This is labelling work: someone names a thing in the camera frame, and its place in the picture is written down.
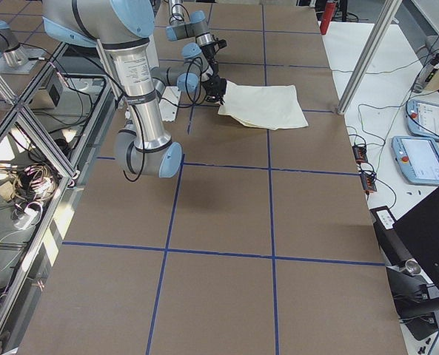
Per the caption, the cream long-sleeve cat shirt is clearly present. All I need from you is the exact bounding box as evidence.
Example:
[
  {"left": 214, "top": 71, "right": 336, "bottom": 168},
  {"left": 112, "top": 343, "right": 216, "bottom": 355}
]
[{"left": 218, "top": 81, "right": 309, "bottom": 130}]

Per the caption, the aluminium lattice frame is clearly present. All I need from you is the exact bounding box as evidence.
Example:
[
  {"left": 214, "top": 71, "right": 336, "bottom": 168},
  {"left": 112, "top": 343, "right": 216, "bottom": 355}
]
[{"left": 0, "top": 33, "right": 114, "bottom": 354}]

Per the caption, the orange black electronics board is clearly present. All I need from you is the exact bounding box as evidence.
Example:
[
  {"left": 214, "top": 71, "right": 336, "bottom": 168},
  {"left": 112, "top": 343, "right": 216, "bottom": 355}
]
[{"left": 352, "top": 145, "right": 369, "bottom": 164}]

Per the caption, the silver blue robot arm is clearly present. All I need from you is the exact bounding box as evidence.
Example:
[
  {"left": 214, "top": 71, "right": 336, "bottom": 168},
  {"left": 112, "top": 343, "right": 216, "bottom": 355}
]
[
  {"left": 43, "top": 1, "right": 227, "bottom": 178},
  {"left": 166, "top": 1, "right": 227, "bottom": 74}
]

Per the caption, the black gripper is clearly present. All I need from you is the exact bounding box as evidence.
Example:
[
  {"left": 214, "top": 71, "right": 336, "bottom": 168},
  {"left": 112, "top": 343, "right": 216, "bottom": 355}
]
[
  {"left": 203, "top": 74, "right": 227, "bottom": 105},
  {"left": 200, "top": 36, "right": 227, "bottom": 70}
]

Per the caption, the blue teach pendant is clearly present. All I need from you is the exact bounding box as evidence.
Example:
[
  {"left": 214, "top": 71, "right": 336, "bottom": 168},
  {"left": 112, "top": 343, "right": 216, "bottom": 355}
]
[
  {"left": 392, "top": 136, "right": 439, "bottom": 186},
  {"left": 406, "top": 99, "right": 439, "bottom": 142}
]

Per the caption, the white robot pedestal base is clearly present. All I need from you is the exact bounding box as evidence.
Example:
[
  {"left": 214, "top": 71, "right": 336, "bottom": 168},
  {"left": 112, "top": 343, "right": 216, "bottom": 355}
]
[{"left": 144, "top": 21, "right": 181, "bottom": 125}]

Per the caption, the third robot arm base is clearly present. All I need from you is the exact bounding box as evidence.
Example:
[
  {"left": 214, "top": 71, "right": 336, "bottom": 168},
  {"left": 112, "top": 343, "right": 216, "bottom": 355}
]
[{"left": 0, "top": 20, "right": 45, "bottom": 75}]

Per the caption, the red fire extinguisher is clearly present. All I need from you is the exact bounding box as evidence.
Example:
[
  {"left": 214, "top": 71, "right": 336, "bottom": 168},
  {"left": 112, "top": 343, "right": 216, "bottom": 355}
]
[{"left": 320, "top": 0, "right": 336, "bottom": 36}]

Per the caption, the aluminium frame post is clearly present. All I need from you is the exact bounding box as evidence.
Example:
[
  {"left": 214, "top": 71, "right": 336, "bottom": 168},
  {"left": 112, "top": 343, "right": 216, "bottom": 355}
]
[{"left": 337, "top": 0, "right": 403, "bottom": 115}]

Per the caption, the near blue teach pendant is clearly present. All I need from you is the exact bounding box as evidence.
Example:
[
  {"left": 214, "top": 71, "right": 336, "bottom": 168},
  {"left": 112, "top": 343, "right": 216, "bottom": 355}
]
[{"left": 392, "top": 136, "right": 439, "bottom": 186}]

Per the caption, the far blue teach pendant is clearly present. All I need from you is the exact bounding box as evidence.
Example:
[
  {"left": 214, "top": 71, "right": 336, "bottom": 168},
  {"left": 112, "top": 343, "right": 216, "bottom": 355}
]
[{"left": 406, "top": 99, "right": 439, "bottom": 142}]

